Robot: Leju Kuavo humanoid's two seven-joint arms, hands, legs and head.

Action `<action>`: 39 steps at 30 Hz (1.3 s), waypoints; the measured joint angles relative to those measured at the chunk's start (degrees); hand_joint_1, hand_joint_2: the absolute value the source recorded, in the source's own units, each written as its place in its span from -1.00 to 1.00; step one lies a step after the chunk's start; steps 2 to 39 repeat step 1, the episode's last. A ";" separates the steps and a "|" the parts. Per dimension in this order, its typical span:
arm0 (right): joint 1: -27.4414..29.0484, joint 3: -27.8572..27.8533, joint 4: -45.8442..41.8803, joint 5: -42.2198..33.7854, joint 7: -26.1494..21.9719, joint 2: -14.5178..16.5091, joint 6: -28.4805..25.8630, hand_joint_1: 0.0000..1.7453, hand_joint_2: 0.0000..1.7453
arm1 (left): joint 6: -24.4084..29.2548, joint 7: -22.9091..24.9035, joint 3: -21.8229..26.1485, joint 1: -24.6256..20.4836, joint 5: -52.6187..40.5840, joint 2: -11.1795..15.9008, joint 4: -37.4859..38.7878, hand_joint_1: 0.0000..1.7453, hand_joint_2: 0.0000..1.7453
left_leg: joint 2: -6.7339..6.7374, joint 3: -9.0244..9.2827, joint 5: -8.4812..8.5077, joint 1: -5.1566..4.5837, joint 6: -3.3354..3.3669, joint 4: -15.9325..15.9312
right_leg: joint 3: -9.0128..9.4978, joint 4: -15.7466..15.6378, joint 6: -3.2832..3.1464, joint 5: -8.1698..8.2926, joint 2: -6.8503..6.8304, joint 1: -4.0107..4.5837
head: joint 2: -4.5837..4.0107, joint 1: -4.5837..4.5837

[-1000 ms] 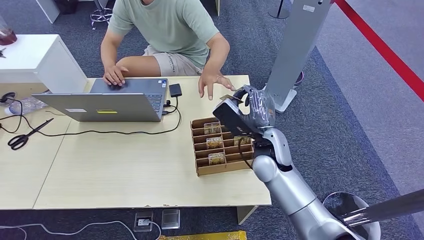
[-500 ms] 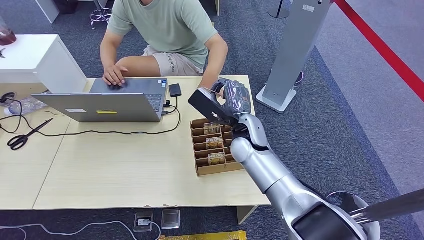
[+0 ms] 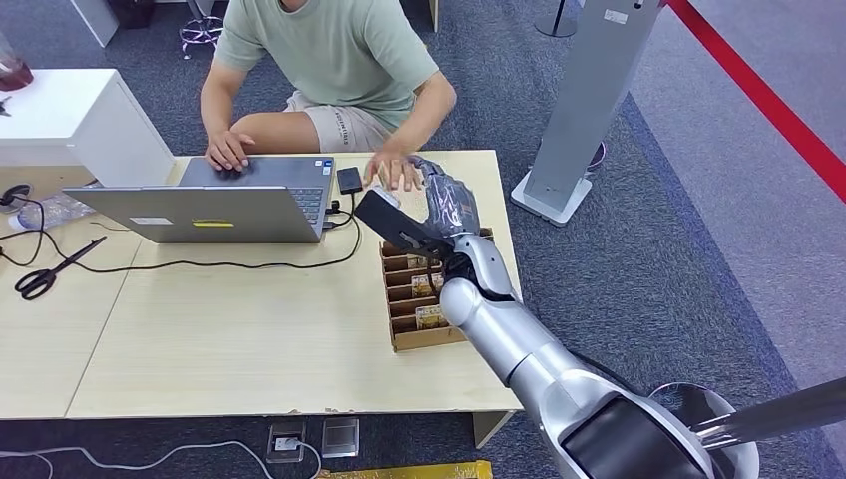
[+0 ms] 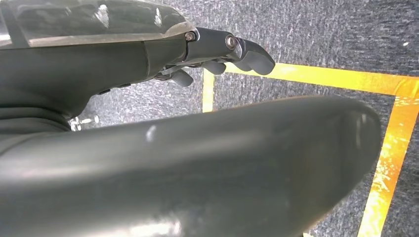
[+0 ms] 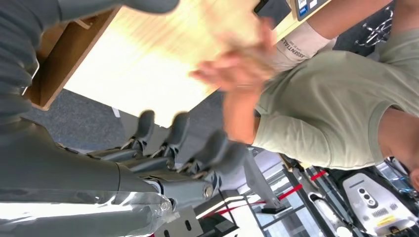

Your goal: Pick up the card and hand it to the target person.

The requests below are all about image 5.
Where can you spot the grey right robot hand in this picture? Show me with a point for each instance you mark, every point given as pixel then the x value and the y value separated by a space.
pixel 65 176

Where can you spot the wooden card holder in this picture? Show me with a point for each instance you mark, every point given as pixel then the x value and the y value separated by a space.
pixel 59 65

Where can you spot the person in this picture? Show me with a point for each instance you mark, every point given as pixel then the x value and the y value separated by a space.
pixel 327 108

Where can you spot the grey kiosk stand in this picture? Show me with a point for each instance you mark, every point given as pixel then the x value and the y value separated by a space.
pixel 258 180

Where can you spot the red barrier belt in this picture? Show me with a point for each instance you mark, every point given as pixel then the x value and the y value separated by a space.
pixel 291 192

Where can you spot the small black external drive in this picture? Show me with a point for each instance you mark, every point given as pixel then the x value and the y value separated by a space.
pixel 275 9

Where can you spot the white machine with buttons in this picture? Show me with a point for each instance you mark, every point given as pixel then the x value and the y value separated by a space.
pixel 366 196

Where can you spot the chrome chair base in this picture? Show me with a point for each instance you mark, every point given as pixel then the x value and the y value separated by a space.
pixel 379 29

